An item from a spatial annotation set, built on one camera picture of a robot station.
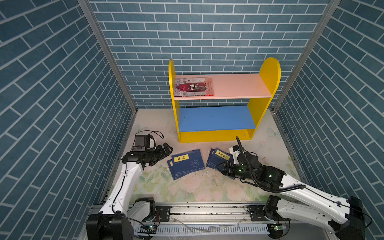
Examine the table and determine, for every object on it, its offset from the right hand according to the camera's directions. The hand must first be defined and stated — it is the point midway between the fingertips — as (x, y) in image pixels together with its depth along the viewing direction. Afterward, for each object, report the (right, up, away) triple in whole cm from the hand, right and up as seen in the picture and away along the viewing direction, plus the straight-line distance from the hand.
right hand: (216, 166), depth 72 cm
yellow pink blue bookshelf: (-1, +21, +21) cm, 29 cm away
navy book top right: (+3, 0, +20) cm, 20 cm away
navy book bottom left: (-25, -5, +17) cm, 31 cm away
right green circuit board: (+30, -29, -1) cm, 42 cm away
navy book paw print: (-16, -3, +17) cm, 24 cm away
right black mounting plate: (+20, -24, +2) cm, 31 cm away
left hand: (-26, +6, +8) cm, 28 cm away
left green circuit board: (-34, -31, 0) cm, 46 cm away
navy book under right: (-3, -4, +18) cm, 19 cm away
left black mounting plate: (-25, -23, 0) cm, 34 cm away
